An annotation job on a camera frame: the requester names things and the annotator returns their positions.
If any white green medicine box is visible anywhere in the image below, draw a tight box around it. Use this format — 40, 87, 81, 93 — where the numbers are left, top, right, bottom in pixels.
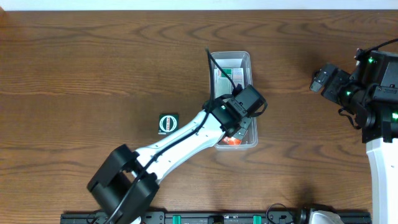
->
214, 68, 233, 98

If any red Panadol box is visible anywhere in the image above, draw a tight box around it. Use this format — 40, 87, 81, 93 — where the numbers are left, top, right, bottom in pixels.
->
222, 137, 242, 146

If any blue Kool Fever box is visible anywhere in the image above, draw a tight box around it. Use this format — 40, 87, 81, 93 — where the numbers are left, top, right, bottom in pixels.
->
223, 68, 244, 86

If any green round-logo box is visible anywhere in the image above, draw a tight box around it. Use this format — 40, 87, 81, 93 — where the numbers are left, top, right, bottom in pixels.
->
158, 114, 179, 135

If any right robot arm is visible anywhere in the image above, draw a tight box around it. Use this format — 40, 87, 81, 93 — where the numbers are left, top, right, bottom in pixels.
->
310, 47, 397, 223

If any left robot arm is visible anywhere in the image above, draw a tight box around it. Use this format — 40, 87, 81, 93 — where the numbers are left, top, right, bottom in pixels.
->
87, 95, 261, 223

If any clear plastic container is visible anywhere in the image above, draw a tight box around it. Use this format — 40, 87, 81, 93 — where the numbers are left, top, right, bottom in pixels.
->
211, 51, 258, 151

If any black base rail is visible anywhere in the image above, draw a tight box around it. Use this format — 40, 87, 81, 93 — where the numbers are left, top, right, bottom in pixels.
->
60, 203, 373, 224

